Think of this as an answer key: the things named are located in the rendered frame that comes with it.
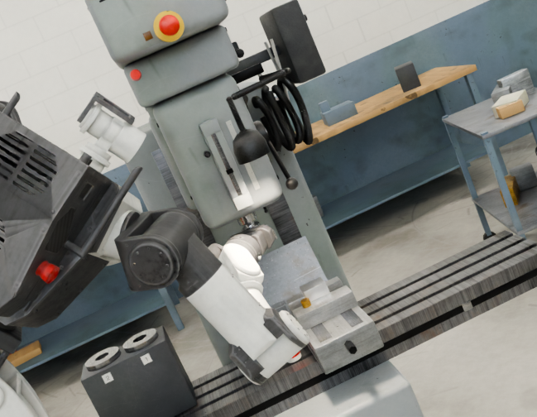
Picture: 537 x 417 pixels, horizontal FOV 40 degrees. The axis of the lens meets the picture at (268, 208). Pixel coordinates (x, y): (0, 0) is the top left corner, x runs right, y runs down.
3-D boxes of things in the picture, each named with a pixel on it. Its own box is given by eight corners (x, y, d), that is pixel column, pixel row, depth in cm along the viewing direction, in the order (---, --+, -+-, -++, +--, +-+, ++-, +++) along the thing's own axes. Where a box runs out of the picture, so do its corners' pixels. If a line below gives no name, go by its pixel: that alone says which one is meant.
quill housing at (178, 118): (289, 198, 169) (233, 69, 162) (208, 235, 167) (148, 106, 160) (275, 187, 188) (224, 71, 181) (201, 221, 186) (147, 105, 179)
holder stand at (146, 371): (198, 405, 178) (163, 335, 174) (114, 447, 176) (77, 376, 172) (193, 386, 190) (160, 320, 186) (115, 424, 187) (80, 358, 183)
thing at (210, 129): (254, 203, 164) (216, 117, 159) (237, 211, 164) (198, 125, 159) (251, 201, 168) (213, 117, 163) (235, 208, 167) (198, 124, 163)
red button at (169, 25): (183, 30, 142) (175, 11, 141) (164, 38, 141) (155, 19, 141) (182, 31, 145) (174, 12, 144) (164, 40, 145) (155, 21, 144)
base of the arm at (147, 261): (175, 304, 123) (179, 244, 119) (104, 289, 125) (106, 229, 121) (201, 266, 137) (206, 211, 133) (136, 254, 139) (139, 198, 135)
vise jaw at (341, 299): (358, 304, 177) (352, 290, 176) (303, 332, 175) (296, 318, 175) (352, 298, 183) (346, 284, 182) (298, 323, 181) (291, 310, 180)
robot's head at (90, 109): (110, 155, 136) (133, 123, 135) (70, 130, 134) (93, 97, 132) (113, 146, 142) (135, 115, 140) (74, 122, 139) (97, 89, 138)
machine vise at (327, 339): (385, 347, 167) (366, 304, 164) (326, 375, 165) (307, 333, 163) (343, 303, 201) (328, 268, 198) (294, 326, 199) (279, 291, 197)
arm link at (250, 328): (314, 352, 129) (229, 261, 126) (261, 400, 130) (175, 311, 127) (309, 333, 140) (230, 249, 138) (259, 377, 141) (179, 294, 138)
